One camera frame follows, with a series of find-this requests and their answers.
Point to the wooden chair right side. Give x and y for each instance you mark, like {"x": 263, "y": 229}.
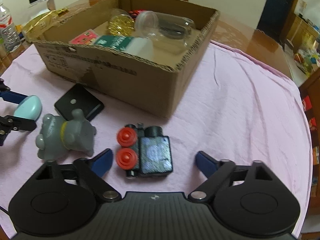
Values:
{"x": 309, "y": 92}

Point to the gold wrapped gift box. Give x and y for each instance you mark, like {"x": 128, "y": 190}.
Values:
{"x": 38, "y": 25}

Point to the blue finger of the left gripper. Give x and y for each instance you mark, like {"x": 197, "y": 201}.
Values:
{"x": 12, "y": 97}
{"x": 12, "y": 123}

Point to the pink table cloth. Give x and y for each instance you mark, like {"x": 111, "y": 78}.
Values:
{"x": 234, "y": 108}

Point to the white plastic rectangular bottle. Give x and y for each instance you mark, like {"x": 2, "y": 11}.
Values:
{"x": 136, "y": 46}

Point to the open cardboard box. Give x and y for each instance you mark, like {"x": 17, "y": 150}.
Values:
{"x": 156, "y": 85}

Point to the clear water bottle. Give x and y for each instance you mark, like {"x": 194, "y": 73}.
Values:
{"x": 8, "y": 30}

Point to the light blue egg-shaped device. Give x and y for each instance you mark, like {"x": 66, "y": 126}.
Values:
{"x": 29, "y": 108}

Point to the red toy train block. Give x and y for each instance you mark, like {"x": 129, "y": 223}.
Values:
{"x": 135, "y": 13}

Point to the wooden cabinet in background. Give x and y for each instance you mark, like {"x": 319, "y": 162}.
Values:
{"x": 295, "y": 30}

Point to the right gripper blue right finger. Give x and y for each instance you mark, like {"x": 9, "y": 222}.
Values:
{"x": 218, "y": 174}

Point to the fish oil capsule bottle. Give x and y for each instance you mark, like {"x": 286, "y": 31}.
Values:
{"x": 120, "y": 23}

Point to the clear container black lid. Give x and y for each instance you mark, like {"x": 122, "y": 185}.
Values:
{"x": 40, "y": 6}

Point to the black square flat device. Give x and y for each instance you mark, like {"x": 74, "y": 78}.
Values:
{"x": 78, "y": 97}

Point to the black toy train block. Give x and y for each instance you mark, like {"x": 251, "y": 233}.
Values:
{"x": 144, "y": 151}

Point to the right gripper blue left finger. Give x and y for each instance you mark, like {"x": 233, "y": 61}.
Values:
{"x": 90, "y": 174}

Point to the clear plastic jar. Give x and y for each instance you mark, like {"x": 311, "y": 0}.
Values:
{"x": 147, "y": 25}

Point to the black teardrop-shaped device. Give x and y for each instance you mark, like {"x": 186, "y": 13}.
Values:
{"x": 172, "y": 31}

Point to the red pink package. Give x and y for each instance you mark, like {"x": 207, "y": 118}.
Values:
{"x": 86, "y": 38}

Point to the grey elephant toy figure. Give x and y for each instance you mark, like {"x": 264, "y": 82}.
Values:
{"x": 58, "y": 136}

